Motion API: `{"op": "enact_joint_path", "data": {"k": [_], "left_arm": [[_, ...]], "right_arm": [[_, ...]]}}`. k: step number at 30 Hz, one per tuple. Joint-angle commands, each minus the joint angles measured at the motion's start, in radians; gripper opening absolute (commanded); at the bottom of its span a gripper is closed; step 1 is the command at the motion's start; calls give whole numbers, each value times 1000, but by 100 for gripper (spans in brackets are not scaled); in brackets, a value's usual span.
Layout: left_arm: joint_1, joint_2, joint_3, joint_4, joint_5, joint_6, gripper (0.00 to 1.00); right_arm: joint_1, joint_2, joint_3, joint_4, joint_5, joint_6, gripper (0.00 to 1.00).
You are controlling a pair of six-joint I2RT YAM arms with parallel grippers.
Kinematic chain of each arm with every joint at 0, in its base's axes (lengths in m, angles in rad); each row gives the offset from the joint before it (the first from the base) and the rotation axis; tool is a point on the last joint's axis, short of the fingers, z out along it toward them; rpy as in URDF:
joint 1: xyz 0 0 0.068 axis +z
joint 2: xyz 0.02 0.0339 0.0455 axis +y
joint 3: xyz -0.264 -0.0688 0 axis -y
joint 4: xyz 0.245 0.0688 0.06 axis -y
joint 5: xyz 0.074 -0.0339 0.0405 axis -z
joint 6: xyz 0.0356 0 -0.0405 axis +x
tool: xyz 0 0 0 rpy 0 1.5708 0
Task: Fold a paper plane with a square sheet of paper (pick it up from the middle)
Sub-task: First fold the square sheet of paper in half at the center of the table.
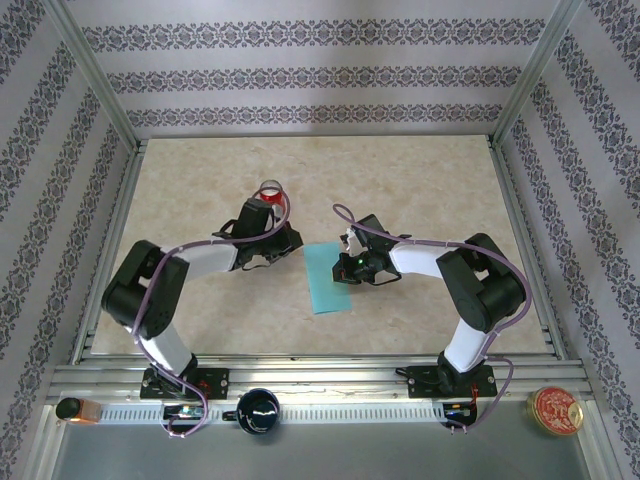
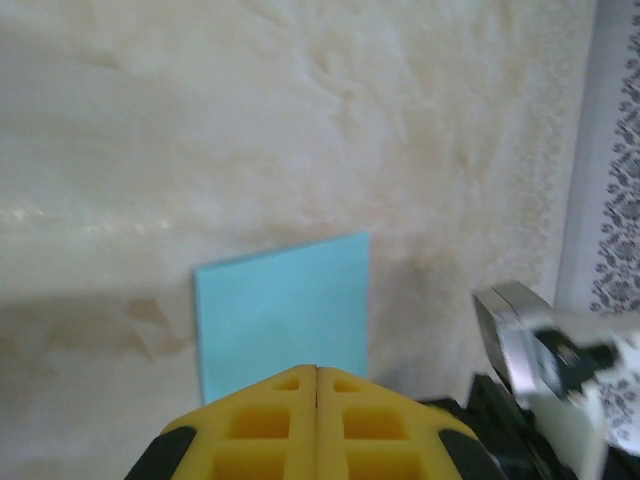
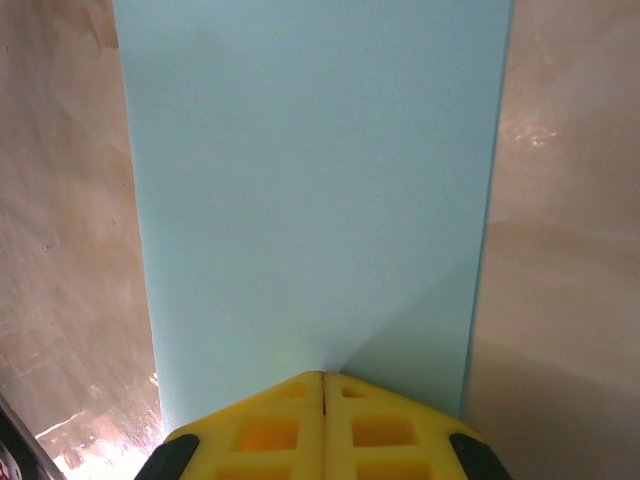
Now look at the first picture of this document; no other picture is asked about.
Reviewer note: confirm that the teal paper sheet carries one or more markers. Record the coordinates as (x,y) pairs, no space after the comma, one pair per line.
(325,290)

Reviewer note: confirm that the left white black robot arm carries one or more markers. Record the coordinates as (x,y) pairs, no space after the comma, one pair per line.
(210,257)

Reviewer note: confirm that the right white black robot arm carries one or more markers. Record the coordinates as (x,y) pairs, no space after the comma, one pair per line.
(420,257)

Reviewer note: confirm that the red cola can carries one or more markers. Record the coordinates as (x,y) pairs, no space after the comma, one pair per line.
(272,196)

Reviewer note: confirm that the small controller circuit board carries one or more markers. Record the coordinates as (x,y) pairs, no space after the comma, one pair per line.
(182,412)
(460,410)

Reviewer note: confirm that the dark blue cup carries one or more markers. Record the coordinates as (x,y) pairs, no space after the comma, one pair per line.
(257,412)

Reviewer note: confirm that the grey metal shelf plate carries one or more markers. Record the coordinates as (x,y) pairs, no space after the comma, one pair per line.
(350,455)

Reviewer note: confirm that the round red gold tin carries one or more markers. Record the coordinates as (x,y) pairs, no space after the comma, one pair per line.
(554,411)

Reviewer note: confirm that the orange bottle with black cap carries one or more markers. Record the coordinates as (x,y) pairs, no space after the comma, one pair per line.
(75,410)

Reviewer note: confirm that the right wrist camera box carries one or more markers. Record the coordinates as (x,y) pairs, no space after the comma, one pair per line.
(352,242)

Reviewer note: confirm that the wide aluminium base rail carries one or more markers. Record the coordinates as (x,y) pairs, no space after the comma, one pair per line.
(325,380)

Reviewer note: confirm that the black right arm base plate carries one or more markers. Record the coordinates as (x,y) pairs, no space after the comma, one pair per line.
(422,382)

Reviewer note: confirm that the aluminium side rail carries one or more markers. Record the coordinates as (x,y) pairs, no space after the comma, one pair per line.
(116,225)
(520,225)

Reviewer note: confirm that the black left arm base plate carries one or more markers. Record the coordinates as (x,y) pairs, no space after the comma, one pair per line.
(215,382)

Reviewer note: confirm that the aluminium frame post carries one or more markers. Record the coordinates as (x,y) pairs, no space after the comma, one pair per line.
(92,72)
(536,70)

